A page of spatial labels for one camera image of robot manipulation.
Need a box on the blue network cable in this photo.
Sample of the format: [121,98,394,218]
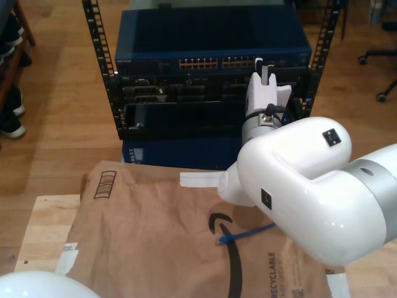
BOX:
[216,222,277,245]

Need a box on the black rack server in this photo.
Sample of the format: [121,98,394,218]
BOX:
[114,70,312,104]

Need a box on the dark blue metal case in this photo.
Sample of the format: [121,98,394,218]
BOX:
[120,136,246,173]

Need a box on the dark table leg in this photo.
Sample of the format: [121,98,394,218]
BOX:
[339,0,348,40]

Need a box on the long white tape strip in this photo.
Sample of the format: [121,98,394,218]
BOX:
[179,172,229,188]

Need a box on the black chair leg with caster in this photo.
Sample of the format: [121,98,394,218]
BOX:
[376,77,397,102]

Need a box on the hanging patterned cloth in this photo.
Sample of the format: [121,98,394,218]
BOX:
[368,0,388,25]

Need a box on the brown paper mailer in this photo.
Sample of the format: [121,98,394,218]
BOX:
[46,160,351,298]

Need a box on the white tape patch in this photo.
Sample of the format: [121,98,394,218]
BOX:
[325,269,351,298]

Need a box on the plain dark shoe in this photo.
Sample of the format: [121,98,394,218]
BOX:
[17,49,33,68]

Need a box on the wooden shoe rack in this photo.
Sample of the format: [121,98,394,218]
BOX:
[0,0,37,109]

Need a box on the dark shoe white sole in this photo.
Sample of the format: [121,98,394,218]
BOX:
[4,12,25,47]
[7,85,26,117]
[0,43,16,60]
[0,114,27,140]

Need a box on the white shipping label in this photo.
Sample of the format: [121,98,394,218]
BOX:
[55,242,80,277]

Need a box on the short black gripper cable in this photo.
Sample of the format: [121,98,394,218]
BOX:
[265,103,288,114]

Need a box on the blue network switch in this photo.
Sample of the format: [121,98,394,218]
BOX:
[114,6,313,75]

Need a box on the black open rack frame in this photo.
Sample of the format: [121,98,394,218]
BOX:
[81,0,342,140]

